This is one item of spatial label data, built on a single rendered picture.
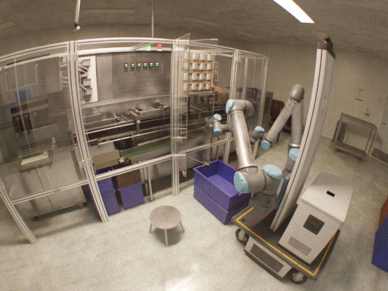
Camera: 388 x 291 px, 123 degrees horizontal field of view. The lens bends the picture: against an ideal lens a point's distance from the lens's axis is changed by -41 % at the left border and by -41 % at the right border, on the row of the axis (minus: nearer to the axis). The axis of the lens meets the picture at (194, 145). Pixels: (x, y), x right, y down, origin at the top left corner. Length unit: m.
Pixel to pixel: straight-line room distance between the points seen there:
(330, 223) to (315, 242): 0.20
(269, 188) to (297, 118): 0.75
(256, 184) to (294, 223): 0.43
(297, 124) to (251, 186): 0.82
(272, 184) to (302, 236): 0.46
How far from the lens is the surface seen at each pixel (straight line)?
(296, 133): 1.78
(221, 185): 2.18
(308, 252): 1.50
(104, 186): 1.94
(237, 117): 1.38
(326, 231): 1.33
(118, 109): 2.10
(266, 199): 1.36
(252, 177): 1.21
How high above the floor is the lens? 1.53
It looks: 25 degrees down
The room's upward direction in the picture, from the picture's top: 2 degrees clockwise
